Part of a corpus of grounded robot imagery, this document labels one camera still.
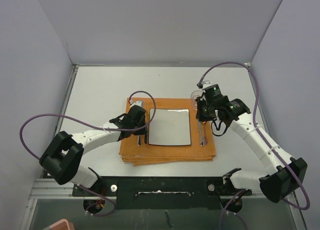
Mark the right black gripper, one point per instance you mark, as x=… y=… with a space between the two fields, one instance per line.
x=201 y=100

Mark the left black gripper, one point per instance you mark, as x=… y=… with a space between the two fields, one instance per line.
x=141 y=131

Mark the silver butter knife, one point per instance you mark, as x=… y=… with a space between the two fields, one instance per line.
x=139 y=140

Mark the clear drinking glass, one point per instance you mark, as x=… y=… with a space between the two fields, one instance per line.
x=194 y=95

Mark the green handled silver knife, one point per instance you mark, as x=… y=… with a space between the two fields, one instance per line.
x=202 y=143

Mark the white square plate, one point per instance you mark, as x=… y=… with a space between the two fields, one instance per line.
x=169 y=127

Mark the orange cloth placemat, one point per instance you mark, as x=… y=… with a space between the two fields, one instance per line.
x=146 y=154

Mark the copper bowl spoon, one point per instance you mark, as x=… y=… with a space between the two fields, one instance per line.
x=204 y=136

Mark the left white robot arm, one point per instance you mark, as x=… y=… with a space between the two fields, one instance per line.
x=62 y=158

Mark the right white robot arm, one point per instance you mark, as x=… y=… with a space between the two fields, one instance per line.
x=284 y=173

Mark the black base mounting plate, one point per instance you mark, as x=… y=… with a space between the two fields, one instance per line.
x=161 y=193

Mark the pink box corner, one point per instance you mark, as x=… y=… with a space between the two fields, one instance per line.
x=62 y=224

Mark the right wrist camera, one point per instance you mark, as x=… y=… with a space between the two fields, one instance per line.
x=212 y=93

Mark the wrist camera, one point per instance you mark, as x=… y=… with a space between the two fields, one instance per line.
x=212 y=93
x=139 y=103

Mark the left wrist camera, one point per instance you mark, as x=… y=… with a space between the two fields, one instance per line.
x=139 y=103

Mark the aluminium frame rail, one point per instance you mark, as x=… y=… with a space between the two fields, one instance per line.
x=250 y=210

